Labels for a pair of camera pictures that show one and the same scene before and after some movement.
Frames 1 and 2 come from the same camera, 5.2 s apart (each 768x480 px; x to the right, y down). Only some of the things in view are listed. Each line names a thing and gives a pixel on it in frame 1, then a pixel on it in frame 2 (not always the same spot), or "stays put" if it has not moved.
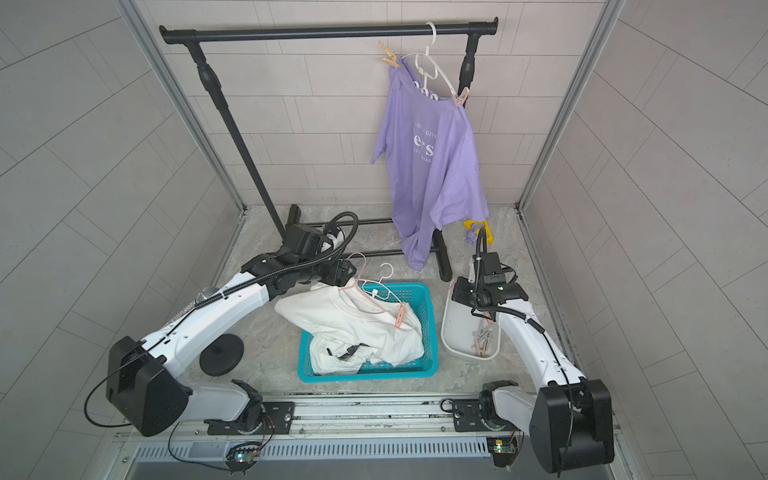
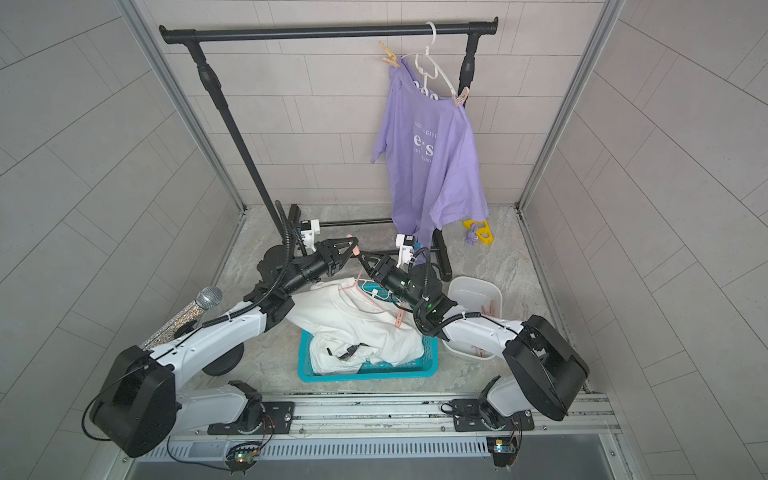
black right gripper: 459,290 -> 385,275
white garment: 353,328 stays put
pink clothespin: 460,100 stays put
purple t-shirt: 435,164 stays put
